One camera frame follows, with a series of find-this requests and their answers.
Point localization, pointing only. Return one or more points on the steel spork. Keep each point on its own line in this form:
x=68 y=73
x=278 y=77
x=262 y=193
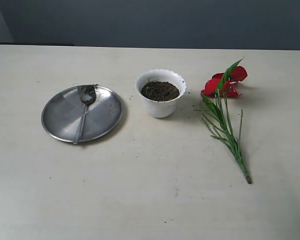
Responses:
x=87 y=97

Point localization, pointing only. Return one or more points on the dark potting soil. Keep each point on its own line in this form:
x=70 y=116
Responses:
x=160 y=91

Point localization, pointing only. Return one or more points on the artificial red flower stem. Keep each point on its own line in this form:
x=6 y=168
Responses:
x=216 y=116

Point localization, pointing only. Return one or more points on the round steel plate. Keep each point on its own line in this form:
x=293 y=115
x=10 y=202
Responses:
x=62 y=113

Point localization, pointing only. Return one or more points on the white ceramic flower pot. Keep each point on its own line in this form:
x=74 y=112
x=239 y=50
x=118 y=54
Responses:
x=160 y=109

